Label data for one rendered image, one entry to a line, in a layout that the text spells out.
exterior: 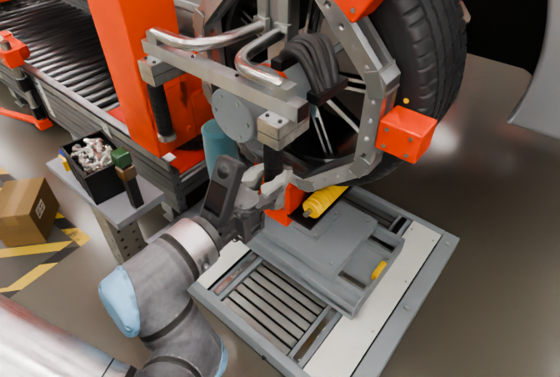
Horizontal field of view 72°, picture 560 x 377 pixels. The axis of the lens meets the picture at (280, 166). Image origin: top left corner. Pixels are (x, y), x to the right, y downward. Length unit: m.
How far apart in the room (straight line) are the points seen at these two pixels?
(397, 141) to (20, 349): 0.66
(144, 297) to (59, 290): 1.18
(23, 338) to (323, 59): 0.57
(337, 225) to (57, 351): 1.08
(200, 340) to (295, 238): 0.82
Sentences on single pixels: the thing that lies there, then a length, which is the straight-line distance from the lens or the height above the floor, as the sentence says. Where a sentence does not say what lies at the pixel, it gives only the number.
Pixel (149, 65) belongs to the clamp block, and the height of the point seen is 0.95.
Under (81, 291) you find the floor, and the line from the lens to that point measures 1.71.
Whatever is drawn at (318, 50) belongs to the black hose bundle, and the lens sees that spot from 0.69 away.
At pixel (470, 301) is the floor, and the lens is 1.67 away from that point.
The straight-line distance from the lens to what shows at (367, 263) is 1.46.
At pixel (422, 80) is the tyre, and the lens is 0.82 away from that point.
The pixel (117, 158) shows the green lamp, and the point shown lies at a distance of 1.11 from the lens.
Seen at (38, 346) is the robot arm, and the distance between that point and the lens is 0.54.
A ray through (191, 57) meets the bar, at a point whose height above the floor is 0.98.
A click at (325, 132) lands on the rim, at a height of 0.71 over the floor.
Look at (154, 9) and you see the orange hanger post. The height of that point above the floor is 0.96.
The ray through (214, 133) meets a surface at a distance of 0.99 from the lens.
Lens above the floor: 1.32
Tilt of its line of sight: 41 degrees down
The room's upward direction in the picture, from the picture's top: straight up
